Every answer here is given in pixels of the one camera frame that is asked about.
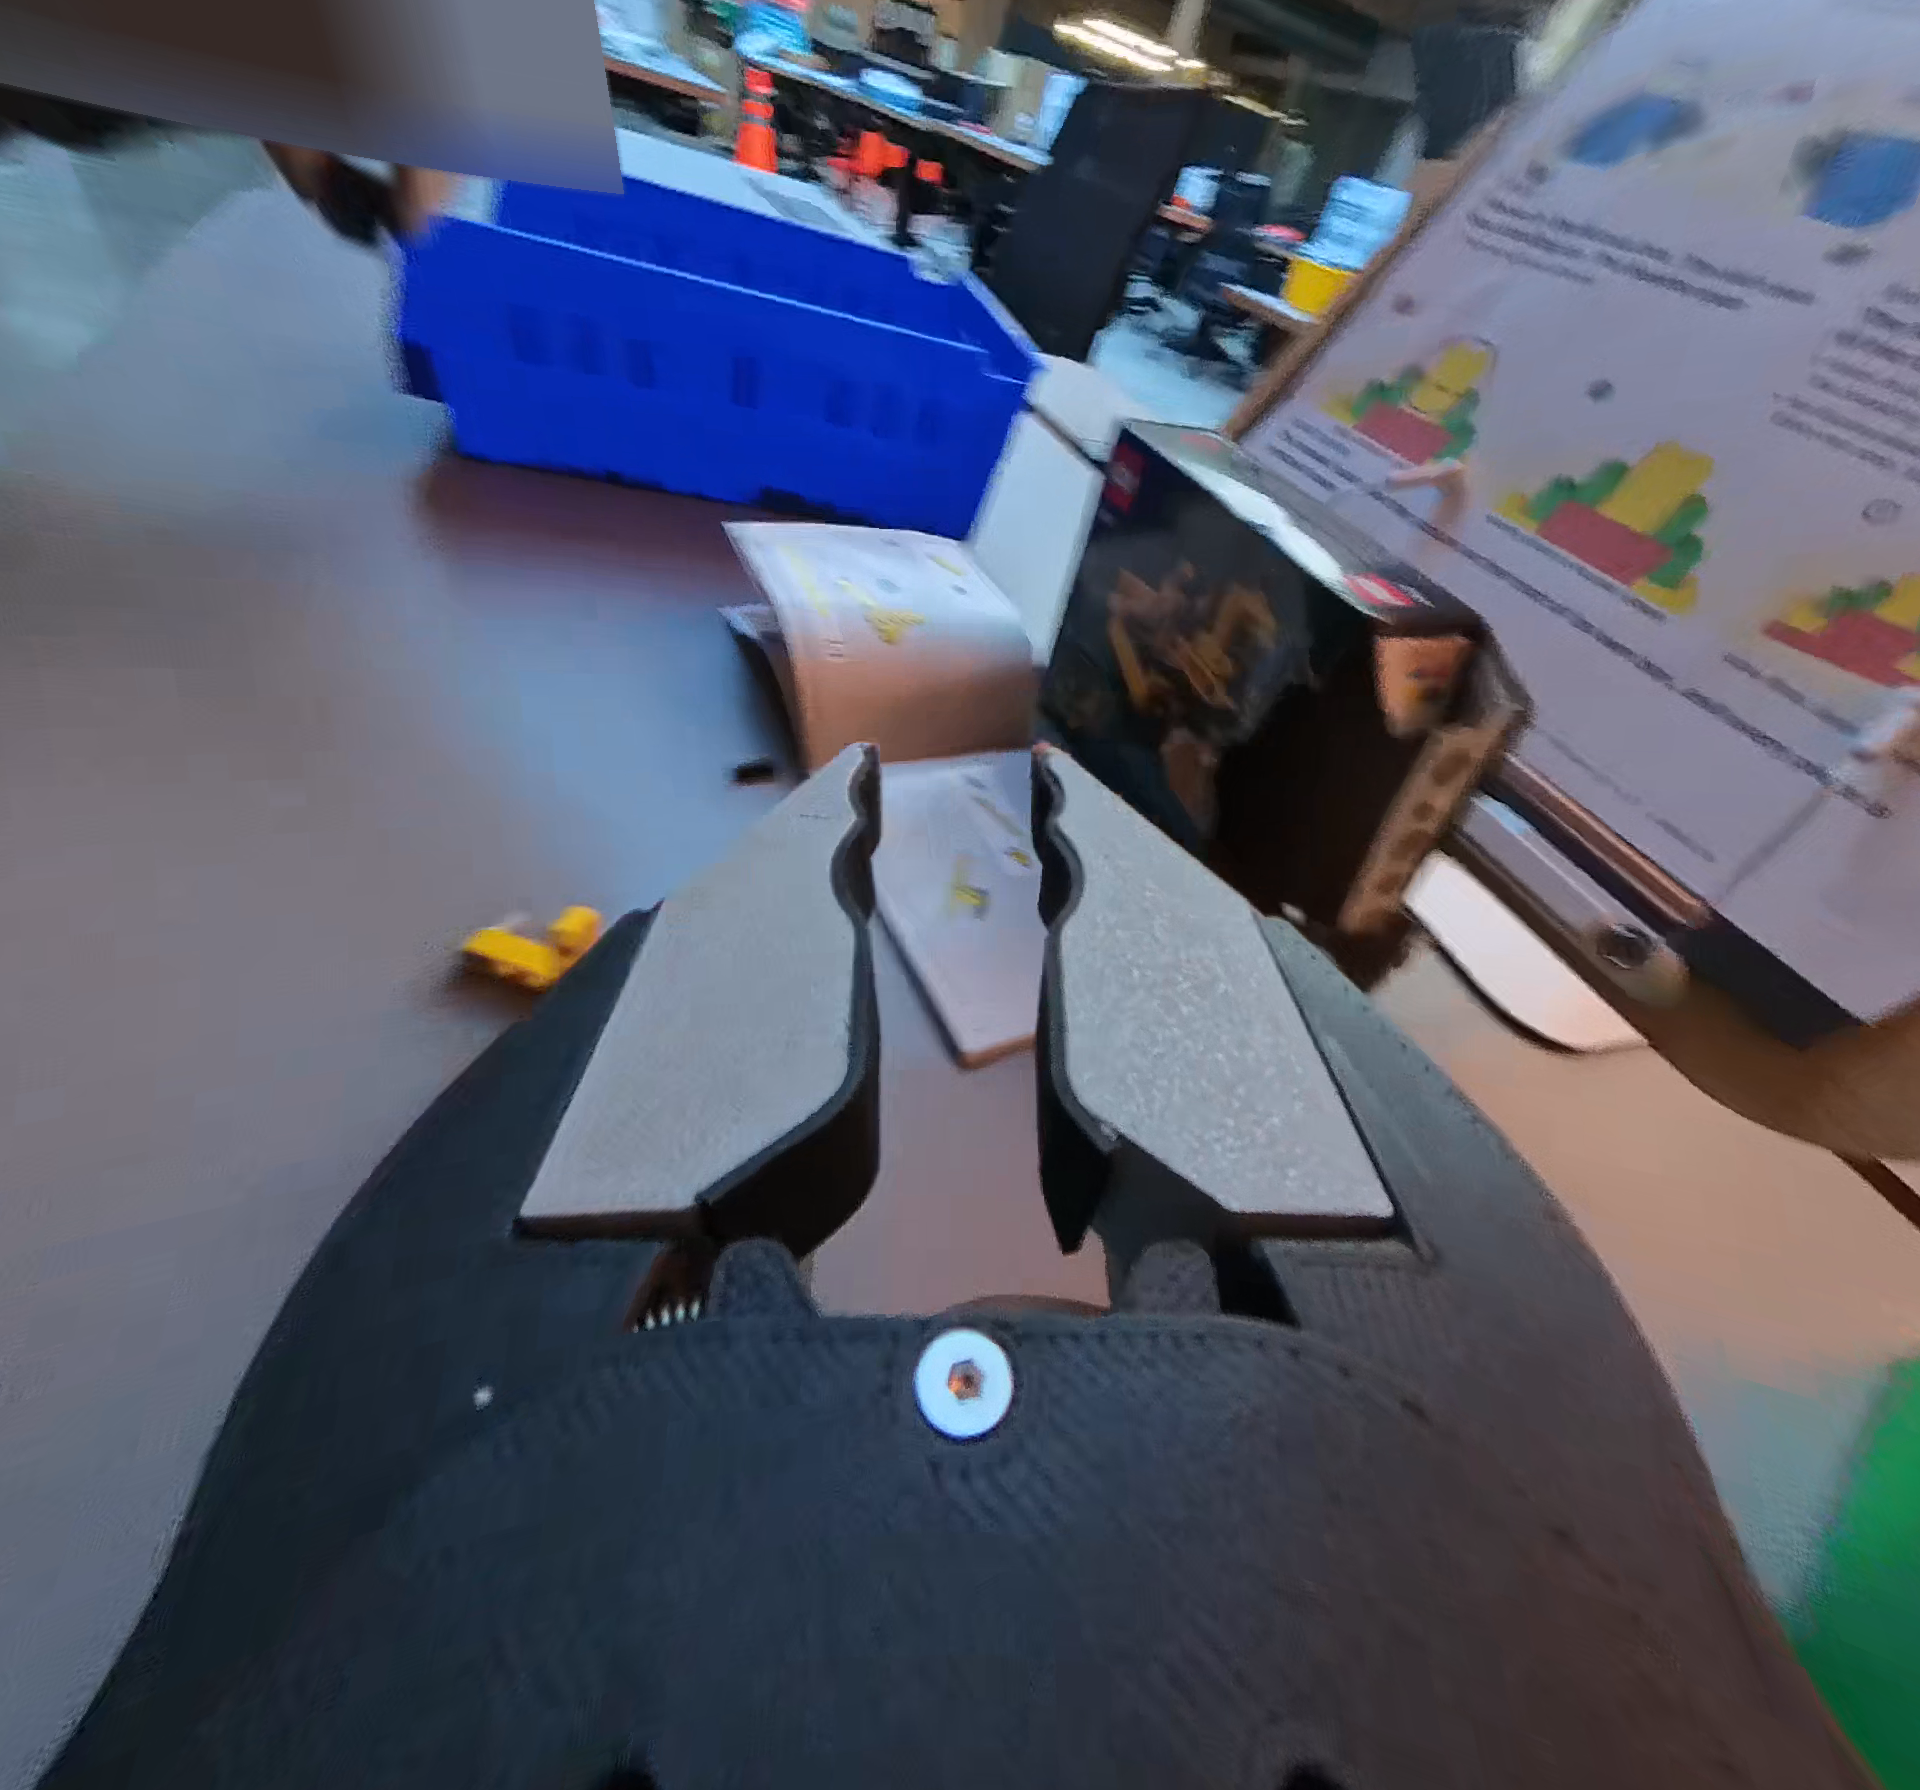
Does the green object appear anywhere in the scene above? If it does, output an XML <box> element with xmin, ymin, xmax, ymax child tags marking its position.
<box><xmin>1785</xmin><ymin>1354</ymin><xmax>1920</xmax><ymax>1790</ymax></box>

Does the blue plastic bin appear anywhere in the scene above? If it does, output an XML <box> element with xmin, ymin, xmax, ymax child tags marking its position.
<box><xmin>393</xmin><ymin>172</ymin><xmax>1043</xmax><ymax>541</ymax></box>

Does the instruction sheet monitor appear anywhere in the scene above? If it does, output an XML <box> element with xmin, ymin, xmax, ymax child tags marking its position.
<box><xmin>1228</xmin><ymin>0</ymin><xmax>1920</xmax><ymax>1048</ymax></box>

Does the flat instruction booklet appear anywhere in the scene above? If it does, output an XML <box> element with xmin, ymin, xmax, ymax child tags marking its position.
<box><xmin>869</xmin><ymin>753</ymin><xmax>1053</xmax><ymax>1073</ymax></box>

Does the black cabinet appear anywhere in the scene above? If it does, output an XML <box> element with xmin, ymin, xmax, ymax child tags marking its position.
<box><xmin>983</xmin><ymin>80</ymin><xmax>1277</xmax><ymax>364</ymax></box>

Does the yellow lego piece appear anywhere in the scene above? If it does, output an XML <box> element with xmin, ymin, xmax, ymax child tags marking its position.
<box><xmin>459</xmin><ymin>905</ymin><xmax>608</xmax><ymax>994</ymax></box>

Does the open instruction booklet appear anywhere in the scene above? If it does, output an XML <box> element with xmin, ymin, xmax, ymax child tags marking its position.
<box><xmin>718</xmin><ymin>519</ymin><xmax>1043</xmax><ymax>779</ymax></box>

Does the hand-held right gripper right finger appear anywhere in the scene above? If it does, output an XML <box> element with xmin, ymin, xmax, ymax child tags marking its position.
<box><xmin>1028</xmin><ymin>745</ymin><xmax>1398</xmax><ymax>1256</ymax></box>

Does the black lego set box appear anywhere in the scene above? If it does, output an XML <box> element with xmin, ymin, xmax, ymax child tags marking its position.
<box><xmin>1038</xmin><ymin>418</ymin><xmax>1532</xmax><ymax>952</ymax></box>

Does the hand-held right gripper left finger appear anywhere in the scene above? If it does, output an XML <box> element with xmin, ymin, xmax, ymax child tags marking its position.
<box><xmin>517</xmin><ymin>743</ymin><xmax>884</xmax><ymax>1259</ymax></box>

